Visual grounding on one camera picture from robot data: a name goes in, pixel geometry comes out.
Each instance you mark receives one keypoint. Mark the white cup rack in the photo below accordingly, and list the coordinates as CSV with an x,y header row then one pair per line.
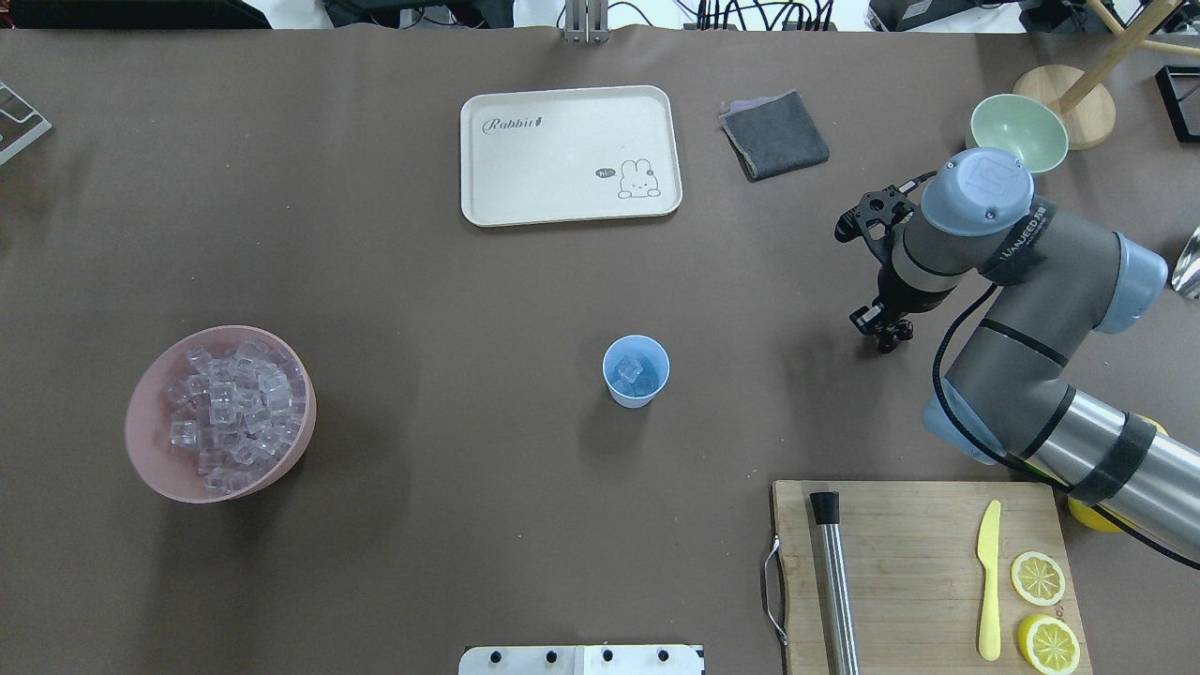
x,y
21,124

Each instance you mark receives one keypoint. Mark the light blue plastic cup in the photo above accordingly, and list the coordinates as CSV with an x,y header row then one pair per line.
x,y
636,345

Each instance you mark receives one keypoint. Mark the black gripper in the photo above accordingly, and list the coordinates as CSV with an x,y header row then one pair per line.
x,y
898,293

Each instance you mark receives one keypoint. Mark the dark red cherries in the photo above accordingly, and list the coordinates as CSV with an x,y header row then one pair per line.
x,y
892,335

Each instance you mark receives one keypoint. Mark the cream rabbit tray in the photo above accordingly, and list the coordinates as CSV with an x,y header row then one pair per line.
x,y
564,155

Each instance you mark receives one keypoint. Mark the aluminium frame post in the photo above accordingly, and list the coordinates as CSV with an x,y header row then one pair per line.
x,y
586,22

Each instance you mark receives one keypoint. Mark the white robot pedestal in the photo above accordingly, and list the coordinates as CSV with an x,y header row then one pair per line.
x,y
584,659

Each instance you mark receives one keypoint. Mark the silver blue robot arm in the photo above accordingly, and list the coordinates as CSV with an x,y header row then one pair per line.
x,y
1054,278

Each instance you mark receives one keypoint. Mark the clear ice cubes pile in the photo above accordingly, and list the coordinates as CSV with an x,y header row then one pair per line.
x,y
236,413

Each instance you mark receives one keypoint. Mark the lemon slice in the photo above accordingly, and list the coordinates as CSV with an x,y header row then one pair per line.
x,y
1037,578

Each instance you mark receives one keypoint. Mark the steel ice scoop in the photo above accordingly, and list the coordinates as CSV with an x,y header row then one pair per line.
x,y
1185,278

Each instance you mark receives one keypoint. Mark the pink bowl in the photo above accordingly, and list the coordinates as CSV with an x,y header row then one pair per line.
x,y
167,470

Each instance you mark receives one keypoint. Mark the lemon half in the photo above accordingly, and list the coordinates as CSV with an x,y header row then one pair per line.
x,y
1048,644

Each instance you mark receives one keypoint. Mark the mint green bowl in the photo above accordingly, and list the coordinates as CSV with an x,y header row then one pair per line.
x,y
1021,126

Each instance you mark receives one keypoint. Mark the grey folded cloth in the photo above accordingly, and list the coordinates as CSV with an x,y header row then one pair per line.
x,y
774,135

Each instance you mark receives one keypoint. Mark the clear ice cube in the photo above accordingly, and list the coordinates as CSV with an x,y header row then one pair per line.
x,y
635,376

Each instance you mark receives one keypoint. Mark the yellow plastic knife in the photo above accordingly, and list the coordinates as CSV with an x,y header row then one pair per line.
x,y
987,545

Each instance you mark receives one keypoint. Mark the wooden cup tree stand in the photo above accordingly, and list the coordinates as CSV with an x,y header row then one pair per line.
x,y
1078,98

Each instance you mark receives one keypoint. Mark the wooden cutting board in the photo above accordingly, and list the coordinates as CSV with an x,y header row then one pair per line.
x,y
915,582

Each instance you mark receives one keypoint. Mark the steel muddler black tip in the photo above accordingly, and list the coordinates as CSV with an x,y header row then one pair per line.
x,y
839,614

